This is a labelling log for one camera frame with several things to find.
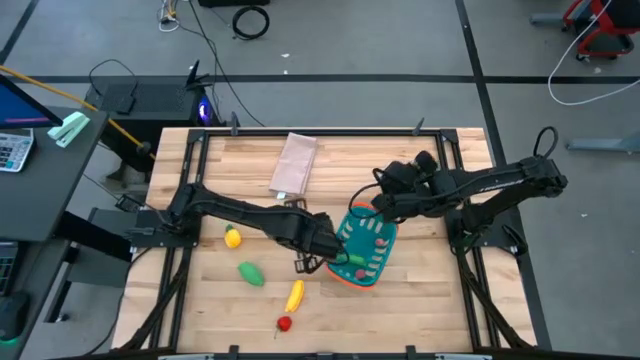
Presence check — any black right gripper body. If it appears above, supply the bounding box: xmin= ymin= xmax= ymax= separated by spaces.
xmin=399 ymin=150 xmax=451 ymax=217

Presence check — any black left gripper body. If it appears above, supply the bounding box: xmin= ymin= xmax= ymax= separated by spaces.
xmin=292 ymin=210 xmax=349 ymax=264

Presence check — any yellow toy banana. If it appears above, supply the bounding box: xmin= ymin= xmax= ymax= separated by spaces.
xmin=284 ymin=279 xmax=306 ymax=314

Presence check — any teal basket orange rim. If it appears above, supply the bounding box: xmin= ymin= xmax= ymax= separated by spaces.
xmin=325 ymin=201 xmax=399 ymax=292

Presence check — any large green toy vegetable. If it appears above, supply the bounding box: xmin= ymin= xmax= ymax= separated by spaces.
xmin=236 ymin=260 xmax=266 ymax=288

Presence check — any yellow toy fruit green top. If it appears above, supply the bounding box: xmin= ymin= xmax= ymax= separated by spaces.
xmin=223 ymin=223 xmax=244 ymax=250

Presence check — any folded pink cloth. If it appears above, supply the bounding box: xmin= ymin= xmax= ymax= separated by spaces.
xmin=268 ymin=131 xmax=320 ymax=200

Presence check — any red toy fruit with stem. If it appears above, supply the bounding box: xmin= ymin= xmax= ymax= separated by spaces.
xmin=272 ymin=315 xmax=294 ymax=340

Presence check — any black antenna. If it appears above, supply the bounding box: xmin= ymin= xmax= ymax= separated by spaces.
xmin=184 ymin=59 xmax=212 ymax=92

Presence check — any black computer tower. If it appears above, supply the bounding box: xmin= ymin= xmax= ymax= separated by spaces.
xmin=82 ymin=74 xmax=214 ymax=169

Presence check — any grey floor beam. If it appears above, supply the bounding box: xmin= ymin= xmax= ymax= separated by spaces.
xmin=565 ymin=133 xmax=640 ymax=154

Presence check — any grey floor leg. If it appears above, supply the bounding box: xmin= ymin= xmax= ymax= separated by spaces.
xmin=529 ymin=12 xmax=571 ymax=27

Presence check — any mint green stapler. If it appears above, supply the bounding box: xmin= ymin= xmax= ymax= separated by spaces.
xmin=46 ymin=110 xmax=92 ymax=149

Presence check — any black desk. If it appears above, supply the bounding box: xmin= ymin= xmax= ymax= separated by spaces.
xmin=0 ymin=105 xmax=110 ymax=244

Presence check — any grey calculator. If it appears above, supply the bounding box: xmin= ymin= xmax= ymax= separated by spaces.
xmin=0 ymin=127 xmax=36 ymax=174

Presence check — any computer monitor blue screen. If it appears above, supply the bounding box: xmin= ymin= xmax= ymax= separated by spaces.
xmin=0 ymin=73 xmax=65 ymax=130

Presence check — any black computer mouse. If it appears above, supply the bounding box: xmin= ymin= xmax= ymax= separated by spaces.
xmin=0 ymin=292 xmax=30 ymax=346

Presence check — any dark keyboard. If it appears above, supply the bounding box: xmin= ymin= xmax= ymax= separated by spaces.
xmin=0 ymin=242 xmax=20 ymax=297

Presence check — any black aluminium table frame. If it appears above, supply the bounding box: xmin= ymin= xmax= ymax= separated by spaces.
xmin=117 ymin=127 xmax=536 ymax=354

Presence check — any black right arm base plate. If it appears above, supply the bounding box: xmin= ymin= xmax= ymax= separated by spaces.
xmin=444 ymin=207 xmax=527 ymax=255

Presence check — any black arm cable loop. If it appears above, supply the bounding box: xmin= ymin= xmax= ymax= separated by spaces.
xmin=531 ymin=125 xmax=560 ymax=160

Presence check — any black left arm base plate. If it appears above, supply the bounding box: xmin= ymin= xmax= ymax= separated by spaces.
xmin=127 ymin=207 xmax=201 ymax=249

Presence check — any long black floor cable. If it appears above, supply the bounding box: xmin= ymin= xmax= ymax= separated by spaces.
xmin=187 ymin=0 xmax=267 ymax=129

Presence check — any white floor cable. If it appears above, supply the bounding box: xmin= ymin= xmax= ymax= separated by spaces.
xmin=547 ymin=0 xmax=640 ymax=107

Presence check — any coiled black cable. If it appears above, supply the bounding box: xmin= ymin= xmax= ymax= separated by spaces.
xmin=231 ymin=5 xmax=272 ymax=42

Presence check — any small black box with cable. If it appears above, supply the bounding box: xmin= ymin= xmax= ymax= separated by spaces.
xmin=88 ymin=58 xmax=139 ymax=116

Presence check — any white and yellow cable bundle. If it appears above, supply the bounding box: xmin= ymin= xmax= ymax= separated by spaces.
xmin=157 ymin=0 xmax=182 ymax=34

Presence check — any black desk leg frame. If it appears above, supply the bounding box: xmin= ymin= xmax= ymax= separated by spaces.
xmin=43 ymin=209 xmax=132 ymax=325

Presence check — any yellow floor cable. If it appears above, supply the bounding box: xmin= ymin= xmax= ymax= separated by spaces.
xmin=0 ymin=64 xmax=157 ymax=161

